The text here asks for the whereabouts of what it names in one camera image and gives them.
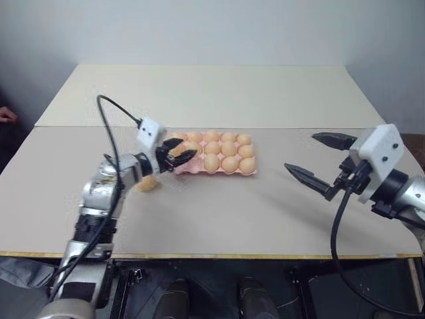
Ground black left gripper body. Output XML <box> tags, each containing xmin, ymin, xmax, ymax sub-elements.
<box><xmin>153</xmin><ymin>145</ymin><xmax>175</xmax><ymax>175</ymax></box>

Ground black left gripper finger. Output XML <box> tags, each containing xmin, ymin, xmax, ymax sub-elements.
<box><xmin>161</xmin><ymin>138</ymin><xmax>185</xmax><ymax>155</ymax></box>
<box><xmin>170</xmin><ymin>150</ymin><xmax>199</xmax><ymax>168</ymax></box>

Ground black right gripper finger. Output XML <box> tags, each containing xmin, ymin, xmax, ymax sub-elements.
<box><xmin>311</xmin><ymin>132</ymin><xmax>359</xmax><ymax>152</ymax></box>
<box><xmin>284</xmin><ymin>162</ymin><xmax>343</xmax><ymax>201</ymax></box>

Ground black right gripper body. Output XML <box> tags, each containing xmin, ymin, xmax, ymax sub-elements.
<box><xmin>334</xmin><ymin>156</ymin><xmax>373</xmax><ymax>196</ymax></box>

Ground pink egg tray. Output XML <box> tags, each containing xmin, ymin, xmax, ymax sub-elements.
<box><xmin>165</xmin><ymin>130</ymin><xmax>258</xmax><ymax>177</ymax></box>

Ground bystander bare hand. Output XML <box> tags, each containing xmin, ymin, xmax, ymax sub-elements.
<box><xmin>0</xmin><ymin>106</ymin><xmax>18</xmax><ymax>124</ymax></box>

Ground grey cloth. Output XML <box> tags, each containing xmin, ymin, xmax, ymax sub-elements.
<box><xmin>0</xmin><ymin>257</ymin><xmax>57</xmax><ymax>300</ymax></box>

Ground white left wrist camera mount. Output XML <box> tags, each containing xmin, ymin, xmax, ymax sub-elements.
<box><xmin>136</xmin><ymin>117</ymin><xmax>168</xmax><ymax>155</ymax></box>

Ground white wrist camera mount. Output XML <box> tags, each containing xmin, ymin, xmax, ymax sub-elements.
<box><xmin>349</xmin><ymin>124</ymin><xmax>406</xmax><ymax>204</ymax></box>
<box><xmin>136</xmin><ymin>117</ymin><xmax>168</xmax><ymax>155</ymax></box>

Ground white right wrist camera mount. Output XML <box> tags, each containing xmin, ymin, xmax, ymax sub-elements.
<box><xmin>349</xmin><ymin>124</ymin><xmax>406</xmax><ymax>204</ymax></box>

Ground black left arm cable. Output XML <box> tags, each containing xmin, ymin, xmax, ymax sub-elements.
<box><xmin>48</xmin><ymin>94</ymin><xmax>144</xmax><ymax>303</ymax></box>

